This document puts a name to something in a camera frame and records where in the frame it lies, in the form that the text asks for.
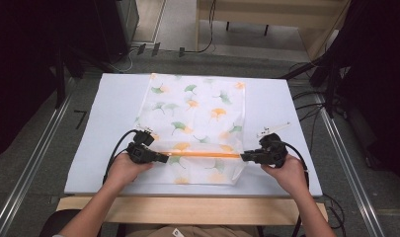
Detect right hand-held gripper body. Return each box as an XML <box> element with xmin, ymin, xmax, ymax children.
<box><xmin>256</xmin><ymin>121</ymin><xmax>292</xmax><ymax>169</ymax></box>

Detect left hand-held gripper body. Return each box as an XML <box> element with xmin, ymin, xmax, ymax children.
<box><xmin>125</xmin><ymin>123</ymin><xmax>158</xmax><ymax>165</ymax></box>

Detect white leaf print pillowcase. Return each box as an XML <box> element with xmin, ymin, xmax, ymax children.
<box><xmin>131</xmin><ymin>72</ymin><xmax>248</xmax><ymax>187</ymax></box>

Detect person's left hand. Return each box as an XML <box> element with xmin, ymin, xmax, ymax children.
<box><xmin>103</xmin><ymin>152</ymin><xmax>155</xmax><ymax>195</ymax></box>

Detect person's right hand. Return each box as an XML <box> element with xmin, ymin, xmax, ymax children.
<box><xmin>260</xmin><ymin>153</ymin><xmax>310</xmax><ymax>199</ymax></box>

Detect white board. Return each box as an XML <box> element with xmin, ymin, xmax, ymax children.
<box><xmin>63</xmin><ymin>72</ymin><xmax>324</xmax><ymax>198</ymax></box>

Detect wooden table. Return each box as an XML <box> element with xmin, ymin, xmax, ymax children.
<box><xmin>56</xmin><ymin>195</ymin><xmax>330</xmax><ymax>227</ymax></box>

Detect person's beige trousers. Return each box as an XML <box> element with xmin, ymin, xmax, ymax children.
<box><xmin>125</xmin><ymin>224</ymin><xmax>265</xmax><ymax>237</ymax></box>

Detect black metal stand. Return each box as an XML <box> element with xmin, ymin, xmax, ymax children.
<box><xmin>280</xmin><ymin>55</ymin><xmax>342</xmax><ymax>119</ymax></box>

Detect dark curtain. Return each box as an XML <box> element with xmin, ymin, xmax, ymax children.
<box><xmin>0</xmin><ymin>0</ymin><xmax>60</xmax><ymax>162</ymax></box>
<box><xmin>329</xmin><ymin>0</ymin><xmax>400</xmax><ymax>189</ymax></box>

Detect dark cabinet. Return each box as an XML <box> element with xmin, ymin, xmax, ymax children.
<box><xmin>55</xmin><ymin>0</ymin><xmax>140</xmax><ymax>65</ymax></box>

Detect light wooden bench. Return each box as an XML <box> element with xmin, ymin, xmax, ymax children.
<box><xmin>195</xmin><ymin>0</ymin><xmax>351</xmax><ymax>61</ymax></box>

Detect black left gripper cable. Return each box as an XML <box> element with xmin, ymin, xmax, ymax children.
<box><xmin>102</xmin><ymin>128</ymin><xmax>138</xmax><ymax>186</ymax></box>

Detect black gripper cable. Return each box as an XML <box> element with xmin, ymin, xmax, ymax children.
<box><xmin>280</xmin><ymin>140</ymin><xmax>346</xmax><ymax>237</ymax></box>
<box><xmin>102</xmin><ymin>128</ymin><xmax>138</xmax><ymax>186</ymax></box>

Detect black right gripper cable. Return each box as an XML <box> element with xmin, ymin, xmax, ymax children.
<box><xmin>280</xmin><ymin>140</ymin><xmax>346</xmax><ymax>237</ymax></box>

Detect black floor cable bundle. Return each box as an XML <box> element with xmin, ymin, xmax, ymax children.
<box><xmin>288</xmin><ymin>61</ymin><xmax>328</xmax><ymax>152</ymax></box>

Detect metal floor rail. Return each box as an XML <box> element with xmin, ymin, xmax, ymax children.
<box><xmin>313</xmin><ymin>93</ymin><xmax>387</xmax><ymax>237</ymax></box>
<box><xmin>0</xmin><ymin>92</ymin><xmax>74</xmax><ymax>237</ymax></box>

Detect white floor cable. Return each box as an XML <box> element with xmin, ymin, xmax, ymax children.
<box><xmin>108</xmin><ymin>47</ymin><xmax>138</xmax><ymax>74</ymax></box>

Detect black hanging cable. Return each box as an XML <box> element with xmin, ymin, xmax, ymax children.
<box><xmin>183</xmin><ymin>0</ymin><xmax>218</xmax><ymax>55</ymax></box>

